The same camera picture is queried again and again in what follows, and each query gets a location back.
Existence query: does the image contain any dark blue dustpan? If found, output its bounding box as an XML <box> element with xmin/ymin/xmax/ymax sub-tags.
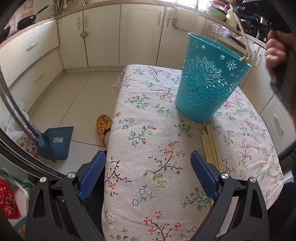
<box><xmin>37</xmin><ymin>126</ymin><xmax>74</xmax><ymax>162</ymax></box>

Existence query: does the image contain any white plastic bag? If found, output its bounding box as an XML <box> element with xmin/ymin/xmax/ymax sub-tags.
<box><xmin>4</xmin><ymin>113</ymin><xmax>31</xmax><ymax>151</ymax></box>

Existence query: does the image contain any floral white tablecloth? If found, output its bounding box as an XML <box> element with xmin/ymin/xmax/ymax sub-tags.
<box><xmin>102</xmin><ymin>65</ymin><xmax>283</xmax><ymax>240</ymax></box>

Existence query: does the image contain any white plastic bag holder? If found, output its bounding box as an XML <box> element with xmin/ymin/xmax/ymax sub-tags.
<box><xmin>168</xmin><ymin>8</ymin><xmax>206</xmax><ymax>33</ymax></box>

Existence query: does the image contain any person's right hand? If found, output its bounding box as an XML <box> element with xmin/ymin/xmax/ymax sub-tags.
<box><xmin>265</xmin><ymin>30</ymin><xmax>290</xmax><ymax>69</ymax></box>

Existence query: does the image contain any yellow patterned slipper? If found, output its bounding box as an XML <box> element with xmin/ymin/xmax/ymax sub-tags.
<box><xmin>96</xmin><ymin>114</ymin><xmax>112</xmax><ymax>142</ymax></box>

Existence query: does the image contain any black wok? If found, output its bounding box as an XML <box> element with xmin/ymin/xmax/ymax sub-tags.
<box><xmin>0</xmin><ymin>26</ymin><xmax>11</xmax><ymax>43</ymax></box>

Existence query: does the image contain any black frying pan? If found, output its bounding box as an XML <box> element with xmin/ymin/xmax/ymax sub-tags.
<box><xmin>16</xmin><ymin>5</ymin><xmax>49</xmax><ymax>31</ymax></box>

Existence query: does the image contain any green mixing bowl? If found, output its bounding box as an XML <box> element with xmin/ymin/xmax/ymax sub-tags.
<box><xmin>206</xmin><ymin>8</ymin><xmax>226</xmax><ymax>21</ymax></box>

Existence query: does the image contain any teal perforated plastic basket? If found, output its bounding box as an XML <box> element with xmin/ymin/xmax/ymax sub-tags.
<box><xmin>175</xmin><ymin>33</ymin><xmax>251</xmax><ymax>122</ymax></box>

